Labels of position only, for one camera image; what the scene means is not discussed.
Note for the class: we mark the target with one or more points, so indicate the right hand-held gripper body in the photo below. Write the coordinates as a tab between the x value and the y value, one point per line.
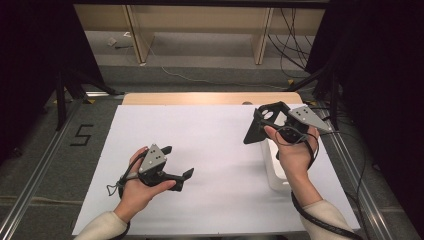
308	116

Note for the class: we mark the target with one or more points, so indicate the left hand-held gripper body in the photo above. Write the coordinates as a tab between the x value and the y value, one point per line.
151	161

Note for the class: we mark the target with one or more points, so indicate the black phone case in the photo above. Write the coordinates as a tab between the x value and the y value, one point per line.
271	106

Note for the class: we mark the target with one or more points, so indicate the white phone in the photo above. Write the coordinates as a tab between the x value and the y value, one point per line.
271	170

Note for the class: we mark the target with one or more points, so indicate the person's left hand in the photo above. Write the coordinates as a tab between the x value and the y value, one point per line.
140	196

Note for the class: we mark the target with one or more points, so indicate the person's right hand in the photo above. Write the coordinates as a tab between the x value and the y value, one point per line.
295	158

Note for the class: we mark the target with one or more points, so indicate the black metal stand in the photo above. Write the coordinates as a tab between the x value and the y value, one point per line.
334	100
60	106

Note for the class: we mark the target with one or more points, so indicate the yellow tape piece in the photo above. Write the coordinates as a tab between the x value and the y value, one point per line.
88	101
291	81

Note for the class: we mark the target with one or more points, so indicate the white paper sheet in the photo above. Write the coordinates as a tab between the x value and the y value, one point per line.
216	150

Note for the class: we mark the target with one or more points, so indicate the black curtain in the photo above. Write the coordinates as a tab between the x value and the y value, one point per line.
383	66
26	66

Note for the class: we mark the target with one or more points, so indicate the white scrap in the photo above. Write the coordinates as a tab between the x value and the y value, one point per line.
111	41

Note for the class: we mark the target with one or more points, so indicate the light wooden cabinet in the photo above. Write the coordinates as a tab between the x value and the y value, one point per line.
200	18

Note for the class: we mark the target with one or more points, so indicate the aluminium floor rail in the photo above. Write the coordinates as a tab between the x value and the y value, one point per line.
33	173
350	166

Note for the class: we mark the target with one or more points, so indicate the black frame bar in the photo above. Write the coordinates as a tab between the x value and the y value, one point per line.
200	4

